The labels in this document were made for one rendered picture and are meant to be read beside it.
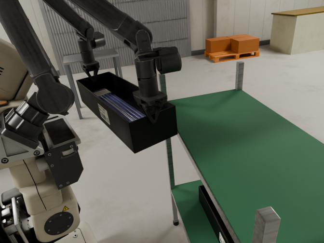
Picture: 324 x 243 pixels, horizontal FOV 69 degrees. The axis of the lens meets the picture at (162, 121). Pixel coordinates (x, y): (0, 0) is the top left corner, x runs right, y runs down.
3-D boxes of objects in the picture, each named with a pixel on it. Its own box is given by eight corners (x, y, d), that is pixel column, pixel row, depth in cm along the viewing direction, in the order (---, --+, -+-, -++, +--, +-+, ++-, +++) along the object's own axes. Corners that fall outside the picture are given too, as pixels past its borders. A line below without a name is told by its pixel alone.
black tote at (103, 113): (81, 101, 118) (75, 80, 113) (113, 91, 126) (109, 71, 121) (134, 154, 75) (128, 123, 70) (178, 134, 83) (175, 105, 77)
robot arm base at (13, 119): (-1, 116, 62) (0, 134, 53) (19, 92, 63) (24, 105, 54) (29, 131, 68) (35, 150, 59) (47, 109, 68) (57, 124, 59)
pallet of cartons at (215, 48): (243, 50, 591) (244, 33, 572) (260, 56, 528) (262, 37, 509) (203, 56, 576) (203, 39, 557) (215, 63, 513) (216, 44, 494)
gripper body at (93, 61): (93, 62, 119) (89, 47, 116) (100, 66, 111) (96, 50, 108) (80, 65, 116) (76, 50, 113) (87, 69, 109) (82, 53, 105)
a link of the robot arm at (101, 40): (74, 21, 104) (86, 29, 100) (95, 17, 111) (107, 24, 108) (75, 47, 112) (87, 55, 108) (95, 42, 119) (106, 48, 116)
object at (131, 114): (93, 98, 117) (91, 91, 116) (106, 94, 121) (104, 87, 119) (142, 140, 79) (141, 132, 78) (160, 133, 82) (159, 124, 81)
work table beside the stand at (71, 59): (128, 108, 349) (118, 53, 311) (79, 119, 332) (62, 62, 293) (122, 98, 387) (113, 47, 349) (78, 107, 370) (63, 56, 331)
